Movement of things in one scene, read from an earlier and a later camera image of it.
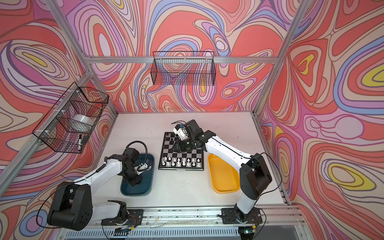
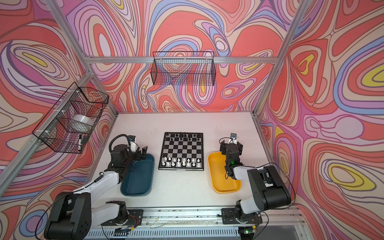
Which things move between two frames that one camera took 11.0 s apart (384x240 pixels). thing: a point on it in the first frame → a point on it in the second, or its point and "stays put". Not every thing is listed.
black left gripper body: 132,176 → 130,157
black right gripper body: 187,144 → 228,162
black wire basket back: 183,68 stays put
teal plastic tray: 145,187 stays put
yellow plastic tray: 225,178 stays put
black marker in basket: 80,142 stays put
